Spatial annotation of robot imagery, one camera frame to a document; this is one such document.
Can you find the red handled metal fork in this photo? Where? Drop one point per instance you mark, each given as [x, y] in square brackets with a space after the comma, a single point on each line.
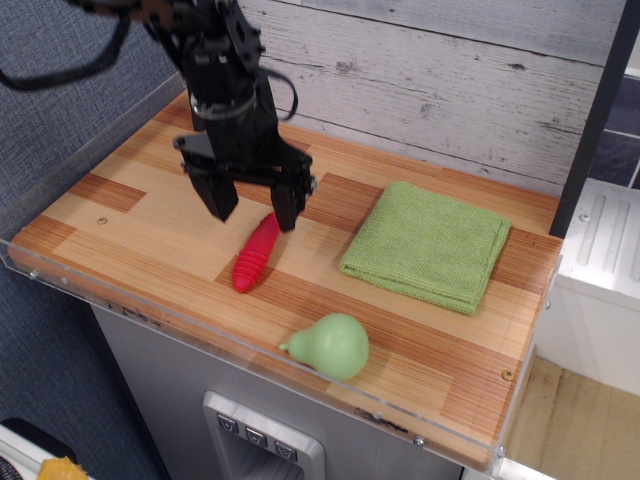
[255, 254]

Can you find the grey metal cabinet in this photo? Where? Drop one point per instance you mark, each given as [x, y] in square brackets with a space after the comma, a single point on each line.
[168, 376]

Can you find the clear acrylic table guard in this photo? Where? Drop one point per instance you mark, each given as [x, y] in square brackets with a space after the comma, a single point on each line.
[133, 234]

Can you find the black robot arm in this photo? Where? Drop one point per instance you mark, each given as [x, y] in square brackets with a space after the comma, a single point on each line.
[216, 50]

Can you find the green toy pear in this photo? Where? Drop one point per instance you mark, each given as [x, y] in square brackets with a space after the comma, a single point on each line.
[336, 346]

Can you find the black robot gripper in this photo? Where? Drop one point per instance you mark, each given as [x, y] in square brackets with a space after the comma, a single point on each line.
[241, 143]

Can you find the white ribbed appliance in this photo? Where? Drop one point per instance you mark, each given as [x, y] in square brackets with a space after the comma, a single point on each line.
[590, 324]

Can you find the green folded towel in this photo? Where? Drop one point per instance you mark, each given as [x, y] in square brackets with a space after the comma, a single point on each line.
[428, 247]

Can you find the dark right support post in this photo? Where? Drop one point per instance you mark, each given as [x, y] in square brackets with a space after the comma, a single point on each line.
[611, 79]

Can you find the yellow black object corner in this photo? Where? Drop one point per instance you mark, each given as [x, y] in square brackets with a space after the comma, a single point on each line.
[28, 452]

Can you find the silver dispenser button panel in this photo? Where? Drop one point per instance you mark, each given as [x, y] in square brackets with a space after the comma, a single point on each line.
[251, 445]

